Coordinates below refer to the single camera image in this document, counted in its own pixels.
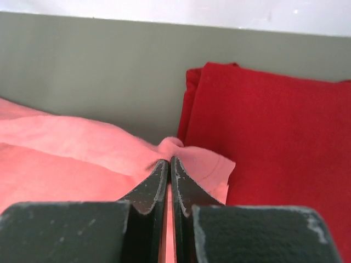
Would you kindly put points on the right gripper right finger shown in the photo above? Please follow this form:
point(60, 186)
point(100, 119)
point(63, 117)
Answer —
point(206, 230)

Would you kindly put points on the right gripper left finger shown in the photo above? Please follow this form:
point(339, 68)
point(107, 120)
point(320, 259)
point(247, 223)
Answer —
point(131, 229)

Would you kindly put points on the salmon pink t-shirt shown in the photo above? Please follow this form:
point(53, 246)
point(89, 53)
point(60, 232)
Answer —
point(49, 158)

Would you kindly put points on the folded red t-shirt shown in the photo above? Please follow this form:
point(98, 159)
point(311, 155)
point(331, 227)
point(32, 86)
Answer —
point(289, 138)

